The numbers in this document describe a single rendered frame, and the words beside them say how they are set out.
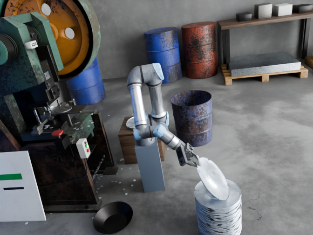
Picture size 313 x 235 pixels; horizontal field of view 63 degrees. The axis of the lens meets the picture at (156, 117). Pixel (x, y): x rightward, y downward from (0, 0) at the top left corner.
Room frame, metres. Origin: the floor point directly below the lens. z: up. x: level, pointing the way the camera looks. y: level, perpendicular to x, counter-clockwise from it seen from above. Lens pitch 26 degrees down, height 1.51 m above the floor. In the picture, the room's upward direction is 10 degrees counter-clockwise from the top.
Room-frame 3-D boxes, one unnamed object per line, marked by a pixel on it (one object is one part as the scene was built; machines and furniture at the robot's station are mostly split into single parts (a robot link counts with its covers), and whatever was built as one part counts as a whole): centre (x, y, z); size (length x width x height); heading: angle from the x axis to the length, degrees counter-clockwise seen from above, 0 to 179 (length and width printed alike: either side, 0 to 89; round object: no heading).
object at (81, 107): (1.89, 0.67, 0.72); 0.25 x 0.14 x 0.14; 79
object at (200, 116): (2.42, -0.38, 0.24); 0.42 x 0.42 x 0.48
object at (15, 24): (1.95, 0.98, 0.83); 0.79 x 0.43 x 1.34; 79
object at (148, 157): (1.77, 0.12, 0.23); 0.18 x 0.18 x 0.45; 89
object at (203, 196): (1.23, -0.30, 0.31); 0.29 x 0.29 x 0.01
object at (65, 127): (1.93, 0.84, 0.68); 0.45 x 0.30 x 0.06; 169
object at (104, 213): (1.41, 0.44, 0.04); 0.30 x 0.30 x 0.07
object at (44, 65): (1.92, 0.80, 1.04); 0.17 x 0.15 x 0.30; 79
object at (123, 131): (2.29, 0.16, 0.18); 0.40 x 0.38 x 0.35; 82
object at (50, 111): (1.93, 0.83, 0.76); 0.15 x 0.09 x 0.05; 169
